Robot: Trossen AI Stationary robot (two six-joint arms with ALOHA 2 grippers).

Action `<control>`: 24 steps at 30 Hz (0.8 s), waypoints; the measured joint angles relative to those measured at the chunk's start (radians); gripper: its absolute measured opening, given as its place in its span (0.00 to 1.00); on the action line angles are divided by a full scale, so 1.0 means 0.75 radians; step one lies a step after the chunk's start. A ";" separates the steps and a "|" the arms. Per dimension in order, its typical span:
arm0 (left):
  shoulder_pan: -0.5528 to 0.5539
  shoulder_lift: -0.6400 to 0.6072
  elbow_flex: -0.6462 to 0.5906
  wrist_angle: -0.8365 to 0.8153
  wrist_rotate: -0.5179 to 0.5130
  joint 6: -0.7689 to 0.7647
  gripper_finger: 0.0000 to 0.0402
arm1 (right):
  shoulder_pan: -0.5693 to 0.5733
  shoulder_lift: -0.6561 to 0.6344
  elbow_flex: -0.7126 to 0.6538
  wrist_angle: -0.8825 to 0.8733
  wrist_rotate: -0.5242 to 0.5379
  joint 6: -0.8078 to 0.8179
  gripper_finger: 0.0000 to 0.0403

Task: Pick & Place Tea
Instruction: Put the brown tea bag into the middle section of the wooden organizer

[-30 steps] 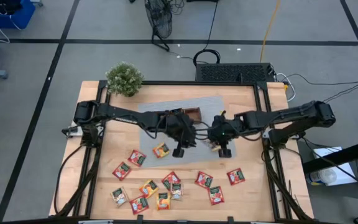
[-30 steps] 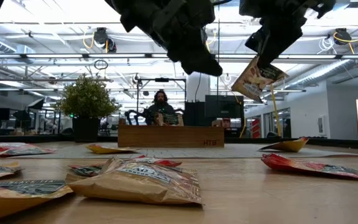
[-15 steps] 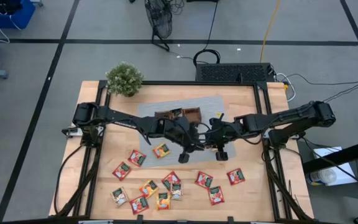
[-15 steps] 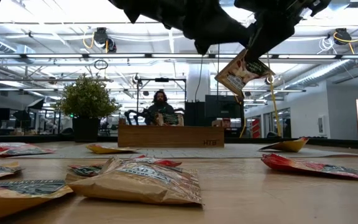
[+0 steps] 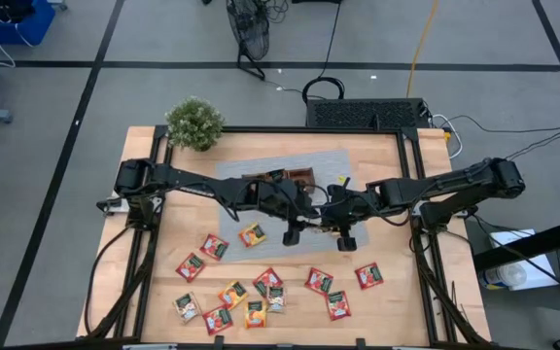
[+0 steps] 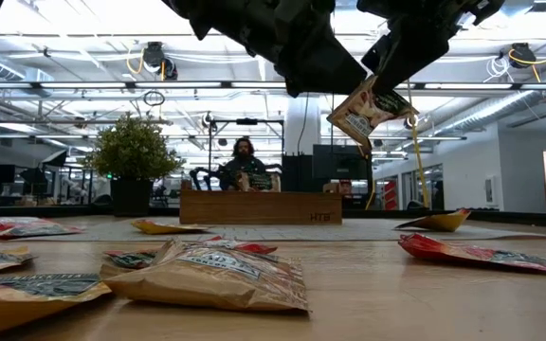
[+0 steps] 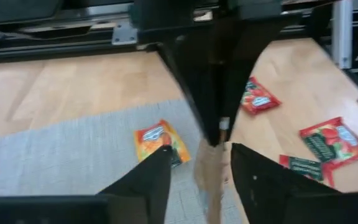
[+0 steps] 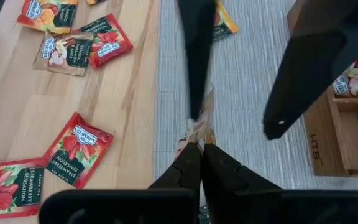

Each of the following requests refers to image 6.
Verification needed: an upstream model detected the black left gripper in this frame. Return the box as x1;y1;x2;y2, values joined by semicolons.
161;0;368;99

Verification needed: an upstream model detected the black metal gantry frame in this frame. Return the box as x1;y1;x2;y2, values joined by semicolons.
208;117;285;190

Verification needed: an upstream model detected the person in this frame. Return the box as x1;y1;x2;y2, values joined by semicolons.
220;136;269;192

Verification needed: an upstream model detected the red tea bag packet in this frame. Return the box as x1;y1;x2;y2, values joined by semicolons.
397;231;546;278
0;216;85;240
103;235;279;271

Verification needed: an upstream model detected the grey woven placemat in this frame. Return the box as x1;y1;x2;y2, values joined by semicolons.
40;217;546;242

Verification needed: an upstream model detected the black computer tower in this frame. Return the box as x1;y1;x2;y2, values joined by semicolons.
282;154;315;193

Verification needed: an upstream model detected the wooden three-compartment box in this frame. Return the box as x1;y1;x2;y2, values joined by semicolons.
178;179;344;226

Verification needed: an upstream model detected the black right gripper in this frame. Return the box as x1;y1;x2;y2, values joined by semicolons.
356;0;506;95

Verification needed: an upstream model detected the yellow hanging cable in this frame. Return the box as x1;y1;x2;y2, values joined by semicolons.
408;80;431;208

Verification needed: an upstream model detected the potted green plant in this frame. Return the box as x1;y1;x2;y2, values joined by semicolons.
85;113;184;219

